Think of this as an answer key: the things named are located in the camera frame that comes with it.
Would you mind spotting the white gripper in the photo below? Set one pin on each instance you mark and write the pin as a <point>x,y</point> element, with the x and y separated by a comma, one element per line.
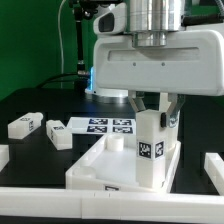
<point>191,63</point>

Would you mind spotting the white left wall block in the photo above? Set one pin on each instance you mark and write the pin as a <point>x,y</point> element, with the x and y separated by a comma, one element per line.
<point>4,156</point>

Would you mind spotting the white front wall fence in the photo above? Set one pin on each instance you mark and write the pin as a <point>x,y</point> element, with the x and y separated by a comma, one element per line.
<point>115,205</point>

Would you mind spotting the white wall block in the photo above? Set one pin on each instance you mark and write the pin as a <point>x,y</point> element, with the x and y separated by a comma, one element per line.
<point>214,166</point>
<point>4,156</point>

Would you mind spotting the white desk top tray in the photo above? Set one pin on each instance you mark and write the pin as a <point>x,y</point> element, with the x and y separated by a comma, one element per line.
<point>111,165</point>

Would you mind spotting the white marker sheet with tags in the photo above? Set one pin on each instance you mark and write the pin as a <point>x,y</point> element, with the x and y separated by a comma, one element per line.
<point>101,126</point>

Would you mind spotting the white right wall block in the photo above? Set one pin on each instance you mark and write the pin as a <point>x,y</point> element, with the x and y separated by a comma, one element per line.
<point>214,166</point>

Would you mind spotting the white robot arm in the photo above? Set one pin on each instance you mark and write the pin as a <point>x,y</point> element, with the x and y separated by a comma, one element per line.
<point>154,46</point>

